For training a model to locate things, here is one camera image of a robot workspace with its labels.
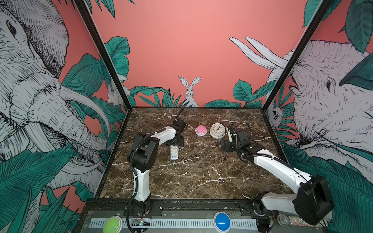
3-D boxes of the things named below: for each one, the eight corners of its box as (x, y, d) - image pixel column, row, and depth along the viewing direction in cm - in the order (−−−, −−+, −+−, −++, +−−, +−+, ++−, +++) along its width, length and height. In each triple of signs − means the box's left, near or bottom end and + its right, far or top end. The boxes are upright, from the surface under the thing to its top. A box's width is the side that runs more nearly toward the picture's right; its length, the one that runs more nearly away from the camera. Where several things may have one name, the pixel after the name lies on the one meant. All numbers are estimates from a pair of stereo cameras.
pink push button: (195, 136, 106) (195, 134, 103) (195, 127, 111) (195, 125, 109) (207, 136, 106) (207, 134, 104) (206, 127, 111) (206, 125, 109)
